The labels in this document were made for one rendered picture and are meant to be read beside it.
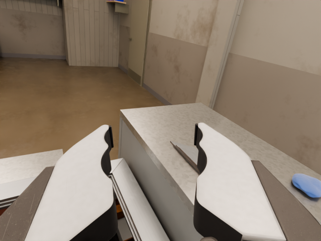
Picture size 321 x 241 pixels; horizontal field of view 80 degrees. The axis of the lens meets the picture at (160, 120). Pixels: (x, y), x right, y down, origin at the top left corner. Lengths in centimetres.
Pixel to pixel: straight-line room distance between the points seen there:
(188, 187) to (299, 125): 176
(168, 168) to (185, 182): 8
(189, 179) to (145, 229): 25
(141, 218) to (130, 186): 17
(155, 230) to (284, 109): 188
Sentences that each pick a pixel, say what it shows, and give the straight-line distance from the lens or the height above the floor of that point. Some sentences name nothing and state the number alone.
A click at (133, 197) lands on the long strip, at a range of 89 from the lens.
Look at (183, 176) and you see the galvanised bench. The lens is 72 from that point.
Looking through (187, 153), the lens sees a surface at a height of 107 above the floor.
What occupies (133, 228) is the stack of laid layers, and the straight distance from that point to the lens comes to 82.
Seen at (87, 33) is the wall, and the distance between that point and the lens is 661.
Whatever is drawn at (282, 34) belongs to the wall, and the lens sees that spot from 243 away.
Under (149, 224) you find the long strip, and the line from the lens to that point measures 82.
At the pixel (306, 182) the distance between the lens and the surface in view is 90.
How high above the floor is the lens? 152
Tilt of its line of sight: 27 degrees down
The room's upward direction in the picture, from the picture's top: 9 degrees clockwise
